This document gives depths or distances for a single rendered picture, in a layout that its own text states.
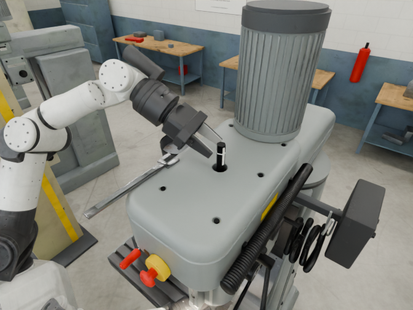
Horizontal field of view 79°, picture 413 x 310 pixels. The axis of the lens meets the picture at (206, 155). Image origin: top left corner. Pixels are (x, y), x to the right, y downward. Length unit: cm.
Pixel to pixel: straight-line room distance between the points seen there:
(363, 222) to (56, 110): 82
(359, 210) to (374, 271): 219
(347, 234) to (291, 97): 43
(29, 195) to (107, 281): 201
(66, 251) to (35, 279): 218
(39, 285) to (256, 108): 71
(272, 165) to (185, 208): 24
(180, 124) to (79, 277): 240
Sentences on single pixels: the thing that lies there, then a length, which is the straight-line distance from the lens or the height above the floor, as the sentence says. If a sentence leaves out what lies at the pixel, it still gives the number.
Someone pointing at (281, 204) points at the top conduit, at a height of 181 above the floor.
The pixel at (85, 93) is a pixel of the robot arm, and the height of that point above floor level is 205.
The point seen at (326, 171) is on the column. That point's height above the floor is 156.
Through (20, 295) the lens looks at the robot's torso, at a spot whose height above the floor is 166.
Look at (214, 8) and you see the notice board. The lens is 567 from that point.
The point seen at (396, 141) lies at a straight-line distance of 448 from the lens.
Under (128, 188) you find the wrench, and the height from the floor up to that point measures 190.
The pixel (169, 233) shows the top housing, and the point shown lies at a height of 189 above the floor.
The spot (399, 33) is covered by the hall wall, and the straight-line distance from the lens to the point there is 465.
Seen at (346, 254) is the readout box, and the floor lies 158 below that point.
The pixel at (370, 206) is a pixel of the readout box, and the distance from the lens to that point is 88.
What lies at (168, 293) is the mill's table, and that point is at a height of 96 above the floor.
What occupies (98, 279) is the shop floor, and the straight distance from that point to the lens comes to 272.
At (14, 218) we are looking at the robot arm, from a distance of 76.
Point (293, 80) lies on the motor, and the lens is 64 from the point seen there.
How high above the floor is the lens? 228
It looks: 37 degrees down
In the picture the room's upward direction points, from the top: straight up
